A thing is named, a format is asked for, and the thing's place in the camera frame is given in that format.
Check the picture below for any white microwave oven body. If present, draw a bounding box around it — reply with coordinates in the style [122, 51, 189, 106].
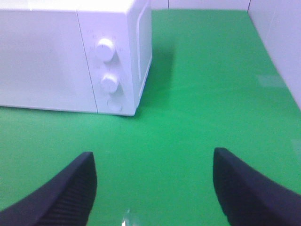
[77, 0, 152, 116]

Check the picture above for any white microwave door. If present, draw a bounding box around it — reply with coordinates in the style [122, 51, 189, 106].
[0, 10, 97, 113]

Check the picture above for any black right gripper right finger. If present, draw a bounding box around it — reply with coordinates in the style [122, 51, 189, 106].
[213, 147, 301, 226]

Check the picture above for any upper white power knob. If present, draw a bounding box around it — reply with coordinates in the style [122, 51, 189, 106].
[95, 38, 116, 62]

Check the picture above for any round white door-release button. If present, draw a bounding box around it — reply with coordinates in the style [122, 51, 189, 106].
[107, 99, 122, 113]

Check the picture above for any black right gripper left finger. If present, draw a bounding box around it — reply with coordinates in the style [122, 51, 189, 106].
[0, 152, 97, 226]

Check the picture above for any white timer knob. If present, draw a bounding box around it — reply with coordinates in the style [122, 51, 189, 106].
[101, 73, 119, 94]

